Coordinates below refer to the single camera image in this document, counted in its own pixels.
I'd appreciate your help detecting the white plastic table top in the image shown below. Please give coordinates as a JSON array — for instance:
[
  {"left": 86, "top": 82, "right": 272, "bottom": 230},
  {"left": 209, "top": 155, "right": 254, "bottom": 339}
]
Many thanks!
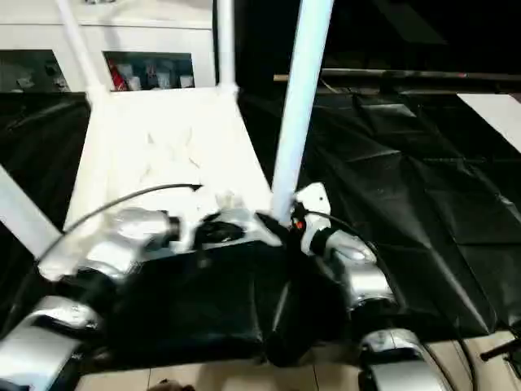
[{"left": 37, "top": 85, "right": 284, "bottom": 282}]

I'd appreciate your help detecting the white plastic table leg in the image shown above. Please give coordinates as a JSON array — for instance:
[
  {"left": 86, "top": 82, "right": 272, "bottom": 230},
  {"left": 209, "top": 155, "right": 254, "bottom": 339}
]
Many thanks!
[
  {"left": 215, "top": 0, "right": 239, "bottom": 92},
  {"left": 267, "top": 0, "right": 335, "bottom": 227},
  {"left": 0, "top": 163, "right": 63, "bottom": 261},
  {"left": 54, "top": 0, "right": 112, "bottom": 105}
]

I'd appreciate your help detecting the black table mat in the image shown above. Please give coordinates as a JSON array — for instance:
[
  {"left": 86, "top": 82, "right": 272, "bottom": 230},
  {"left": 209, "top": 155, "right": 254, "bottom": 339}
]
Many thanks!
[{"left": 0, "top": 88, "right": 521, "bottom": 369}]

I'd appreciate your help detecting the white glass door cabinet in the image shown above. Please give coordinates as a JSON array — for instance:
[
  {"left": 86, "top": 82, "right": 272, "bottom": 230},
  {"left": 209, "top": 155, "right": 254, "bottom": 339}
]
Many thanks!
[{"left": 0, "top": 0, "right": 217, "bottom": 93}]

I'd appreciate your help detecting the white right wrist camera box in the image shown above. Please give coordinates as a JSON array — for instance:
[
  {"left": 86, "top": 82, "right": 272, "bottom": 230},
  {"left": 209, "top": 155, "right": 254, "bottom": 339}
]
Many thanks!
[{"left": 291, "top": 182, "right": 334, "bottom": 255}]

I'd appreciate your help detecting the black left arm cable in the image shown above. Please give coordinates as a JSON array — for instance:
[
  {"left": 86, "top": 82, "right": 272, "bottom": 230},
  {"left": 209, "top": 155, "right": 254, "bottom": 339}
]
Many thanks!
[{"left": 34, "top": 182, "right": 203, "bottom": 274}]

